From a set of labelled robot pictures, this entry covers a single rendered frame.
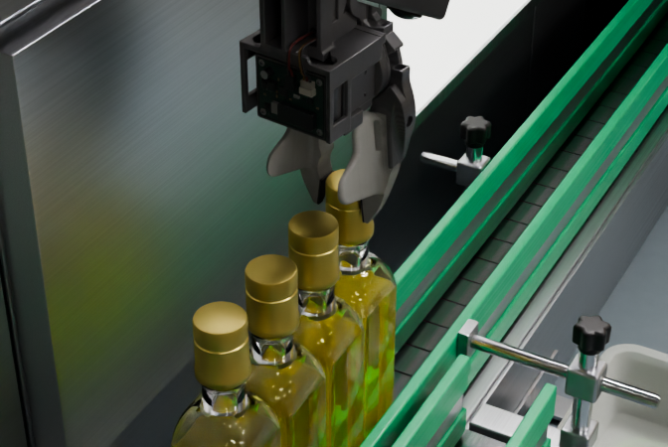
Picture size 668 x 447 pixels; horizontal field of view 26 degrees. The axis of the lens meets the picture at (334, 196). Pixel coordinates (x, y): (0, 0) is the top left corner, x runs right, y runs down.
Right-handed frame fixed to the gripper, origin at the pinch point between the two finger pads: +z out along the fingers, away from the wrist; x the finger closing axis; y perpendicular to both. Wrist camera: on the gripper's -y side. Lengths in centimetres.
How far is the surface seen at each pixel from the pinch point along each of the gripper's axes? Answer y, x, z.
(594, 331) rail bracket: -12.8, 14.3, 14.4
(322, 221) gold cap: 5.1, 1.4, -0.9
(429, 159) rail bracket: -33.8, -13.7, 19.7
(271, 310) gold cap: 12.8, 2.9, 1.2
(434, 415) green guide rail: -2.8, 6.3, 19.9
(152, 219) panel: 8.7, -10.8, 1.8
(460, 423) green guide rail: -8.1, 5.6, 25.0
